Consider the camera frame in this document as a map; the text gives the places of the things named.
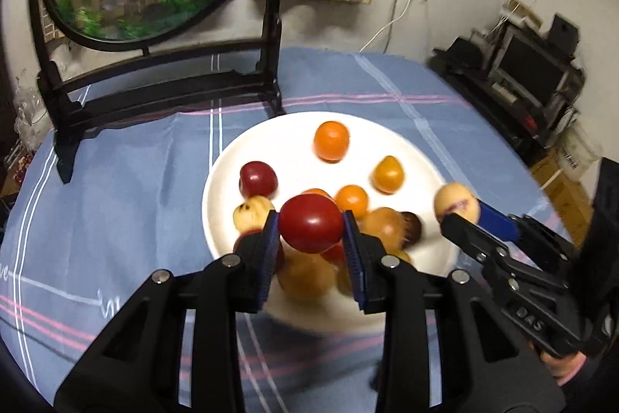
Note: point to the clear plastic bag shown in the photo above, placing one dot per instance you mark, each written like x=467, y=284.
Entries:
x=26, y=113

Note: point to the white plastic container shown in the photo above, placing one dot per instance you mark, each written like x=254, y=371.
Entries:
x=578, y=151

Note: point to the tan round fruit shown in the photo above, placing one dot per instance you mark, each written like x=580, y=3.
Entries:
x=384, y=224

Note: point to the white oval plate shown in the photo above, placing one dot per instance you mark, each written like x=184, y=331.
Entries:
x=290, y=137

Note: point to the computer monitor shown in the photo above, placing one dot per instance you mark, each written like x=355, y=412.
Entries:
x=527, y=64

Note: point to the dark brown oblong fruit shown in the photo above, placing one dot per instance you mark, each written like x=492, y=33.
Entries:
x=413, y=226

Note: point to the pale cream round fruit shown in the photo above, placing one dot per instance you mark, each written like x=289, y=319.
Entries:
x=454, y=197

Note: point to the blue striped tablecloth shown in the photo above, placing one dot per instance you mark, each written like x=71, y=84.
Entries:
x=121, y=200

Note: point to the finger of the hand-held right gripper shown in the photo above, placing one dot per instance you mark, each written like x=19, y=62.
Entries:
x=495, y=219
x=464, y=235

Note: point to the large orange mandarin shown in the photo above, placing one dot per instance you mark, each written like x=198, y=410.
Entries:
x=314, y=192
x=331, y=141

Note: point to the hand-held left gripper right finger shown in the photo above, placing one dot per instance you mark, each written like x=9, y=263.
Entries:
x=353, y=258

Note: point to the black speaker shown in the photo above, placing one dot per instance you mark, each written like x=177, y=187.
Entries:
x=563, y=31

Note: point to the cardboard box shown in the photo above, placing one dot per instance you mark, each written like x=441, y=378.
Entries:
x=561, y=193

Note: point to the small orange citrus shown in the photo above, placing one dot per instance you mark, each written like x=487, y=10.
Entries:
x=351, y=200
x=388, y=173

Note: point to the large tan passion fruit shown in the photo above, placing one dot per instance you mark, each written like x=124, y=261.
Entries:
x=304, y=277

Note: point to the person's right hand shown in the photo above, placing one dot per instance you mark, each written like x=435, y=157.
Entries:
x=561, y=368

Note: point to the black desk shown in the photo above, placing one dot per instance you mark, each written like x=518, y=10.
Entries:
x=508, y=122

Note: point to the black hat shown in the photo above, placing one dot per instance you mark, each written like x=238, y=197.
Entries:
x=462, y=52

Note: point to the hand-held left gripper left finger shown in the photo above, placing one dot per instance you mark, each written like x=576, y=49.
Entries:
x=268, y=258

